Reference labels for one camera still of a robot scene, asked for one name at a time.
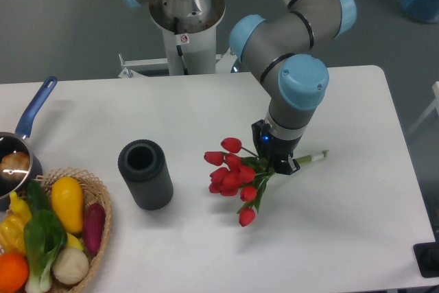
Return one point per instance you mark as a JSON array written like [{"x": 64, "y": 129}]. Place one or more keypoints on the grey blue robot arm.
[{"x": 276, "y": 54}]

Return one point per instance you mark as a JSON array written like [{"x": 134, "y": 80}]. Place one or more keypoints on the purple eggplant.
[{"x": 93, "y": 227}]

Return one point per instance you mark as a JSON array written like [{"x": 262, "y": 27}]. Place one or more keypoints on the black device at table edge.
[{"x": 427, "y": 259}]

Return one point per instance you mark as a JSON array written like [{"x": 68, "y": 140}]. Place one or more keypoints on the blue handled saucepan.
[{"x": 17, "y": 142}]

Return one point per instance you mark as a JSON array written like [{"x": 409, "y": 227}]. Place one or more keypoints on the white furniture frame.
[{"x": 426, "y": 114}]

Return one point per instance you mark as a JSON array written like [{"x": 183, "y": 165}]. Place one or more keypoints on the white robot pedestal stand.
[{"x": 189, "y": 30}]

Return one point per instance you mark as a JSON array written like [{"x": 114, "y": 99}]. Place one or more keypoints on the red tulip bouquet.
[{"x": 241, "y": 172}]

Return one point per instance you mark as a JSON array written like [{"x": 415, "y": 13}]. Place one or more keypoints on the green bok choy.
[{"x": 44, "y": 237}]

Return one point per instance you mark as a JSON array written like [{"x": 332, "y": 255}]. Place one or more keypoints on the dark grey ribbed vase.
[{"x": 143, "y": 166}]

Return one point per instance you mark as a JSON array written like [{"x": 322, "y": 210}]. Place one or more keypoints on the beige garlic bulb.
[{"x": 71, "y": 266}]

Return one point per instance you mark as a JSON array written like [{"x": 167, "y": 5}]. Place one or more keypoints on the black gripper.
[{"x": 278, "y": 152}]

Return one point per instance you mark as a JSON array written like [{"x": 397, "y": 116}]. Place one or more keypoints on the woven wicker basket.
[{"x": 93, "y": 191}]

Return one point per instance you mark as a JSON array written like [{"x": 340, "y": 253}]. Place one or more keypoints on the small yellow gourd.
[{"x": 20, "y": 208}]

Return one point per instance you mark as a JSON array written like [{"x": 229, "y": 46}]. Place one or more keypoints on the orange fruit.
[{"x": 14, "y": 272}]

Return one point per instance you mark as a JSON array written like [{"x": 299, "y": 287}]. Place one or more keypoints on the yellow squash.
[{"x": 67, "y": 202}]

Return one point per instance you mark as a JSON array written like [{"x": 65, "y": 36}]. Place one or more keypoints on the bread roll in pan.
[{"x": 15, "y": 166}]

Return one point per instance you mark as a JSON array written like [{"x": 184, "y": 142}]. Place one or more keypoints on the yellow bell pepper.
[{"x": 12, "y": 235}]

